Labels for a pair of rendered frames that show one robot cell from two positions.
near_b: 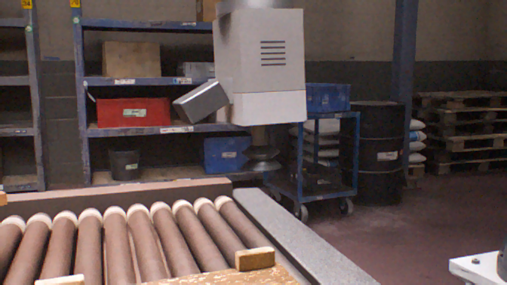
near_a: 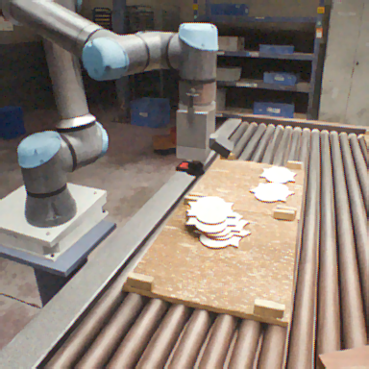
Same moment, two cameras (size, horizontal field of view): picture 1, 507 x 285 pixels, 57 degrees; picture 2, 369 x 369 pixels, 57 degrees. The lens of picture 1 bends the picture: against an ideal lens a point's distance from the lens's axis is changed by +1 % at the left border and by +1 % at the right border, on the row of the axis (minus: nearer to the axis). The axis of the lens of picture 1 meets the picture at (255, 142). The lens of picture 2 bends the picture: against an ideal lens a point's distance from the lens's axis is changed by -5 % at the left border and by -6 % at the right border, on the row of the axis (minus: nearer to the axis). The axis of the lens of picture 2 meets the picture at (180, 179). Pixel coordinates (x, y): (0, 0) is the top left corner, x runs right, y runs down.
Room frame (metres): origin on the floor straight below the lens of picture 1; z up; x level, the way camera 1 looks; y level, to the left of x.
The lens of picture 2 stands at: (1.07, 0.44, 1.45)
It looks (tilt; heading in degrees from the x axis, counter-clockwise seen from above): 24 degrees down; 219
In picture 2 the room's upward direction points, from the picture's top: straight up
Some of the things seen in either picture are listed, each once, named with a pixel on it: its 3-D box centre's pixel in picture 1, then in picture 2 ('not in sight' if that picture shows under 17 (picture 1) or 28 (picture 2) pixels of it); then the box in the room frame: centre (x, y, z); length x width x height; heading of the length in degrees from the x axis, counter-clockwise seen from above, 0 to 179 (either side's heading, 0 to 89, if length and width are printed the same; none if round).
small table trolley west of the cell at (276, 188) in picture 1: (305, 157); not in sight; (3.83, -0.42, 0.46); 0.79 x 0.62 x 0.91; 18
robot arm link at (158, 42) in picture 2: not in sight; (153, 50); (0.50, -0.09, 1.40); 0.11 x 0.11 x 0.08; 3
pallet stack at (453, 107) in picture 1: (465, 130); not in sight; (5.53, -2.49, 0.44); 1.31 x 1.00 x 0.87; 108
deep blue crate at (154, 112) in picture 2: not in sight; (150, 111); (-2.88, -3.32, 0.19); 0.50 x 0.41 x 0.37; 101
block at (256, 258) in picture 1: (255, 258); (140, 281); (0.66, 0.00, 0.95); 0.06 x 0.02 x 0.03; 110
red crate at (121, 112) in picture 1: (133, 111); not in sight; (4.46, 1.17, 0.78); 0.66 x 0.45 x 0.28; 108
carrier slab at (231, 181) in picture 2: not in sight; (251, 184); (0.03, -0.07, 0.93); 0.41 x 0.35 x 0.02; 19
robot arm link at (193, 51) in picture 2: not in sight; (196, 52); (0.47, 0.00, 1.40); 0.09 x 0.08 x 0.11; 93
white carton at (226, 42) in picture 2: not in sight; (231, 43); (-3.94, -2.58, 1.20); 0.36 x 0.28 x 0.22; 96
